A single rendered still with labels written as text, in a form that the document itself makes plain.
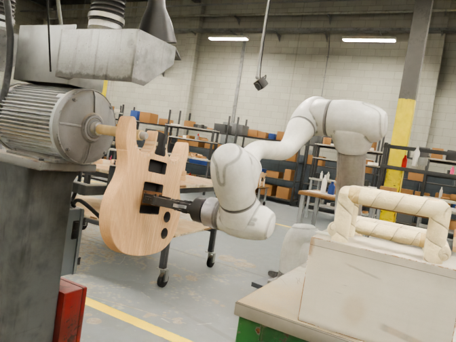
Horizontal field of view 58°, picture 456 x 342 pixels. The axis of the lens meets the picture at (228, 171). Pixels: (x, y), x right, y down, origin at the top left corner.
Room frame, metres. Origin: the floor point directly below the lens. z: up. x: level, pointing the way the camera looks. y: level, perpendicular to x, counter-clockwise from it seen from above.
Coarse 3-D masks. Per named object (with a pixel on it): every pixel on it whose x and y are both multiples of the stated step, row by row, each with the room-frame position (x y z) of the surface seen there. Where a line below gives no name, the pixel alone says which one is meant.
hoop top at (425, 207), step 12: (348, 192) 0.80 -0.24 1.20; (360, 192) 0.79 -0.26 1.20; (372, 192) 0.79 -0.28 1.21; (384, 192) 0.79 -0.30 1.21; (360, 204) 0.80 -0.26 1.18; (372, 204) 0.79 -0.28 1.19; (384, 204) 0.77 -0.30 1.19; (396, 204) 0.76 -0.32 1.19; (408, 204) 0.76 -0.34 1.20; (420, 204) 0.75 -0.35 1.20; (432, 204) 0.74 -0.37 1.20; (444, 204) 0.74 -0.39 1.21
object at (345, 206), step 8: (344, 200) 0.80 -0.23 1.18; (344, 208) 0.80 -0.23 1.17; (352, 208) 0.81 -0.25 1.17; (336, 216) 0.81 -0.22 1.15; (344, 216) 0.80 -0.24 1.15; (336, 224) 0.81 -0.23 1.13; (344, 224) 0.80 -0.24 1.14; (336, 232) 0.81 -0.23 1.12; (344, 232) 0.80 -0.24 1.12; (336, 240) 0.81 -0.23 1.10; (344, 240) 0.80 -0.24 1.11
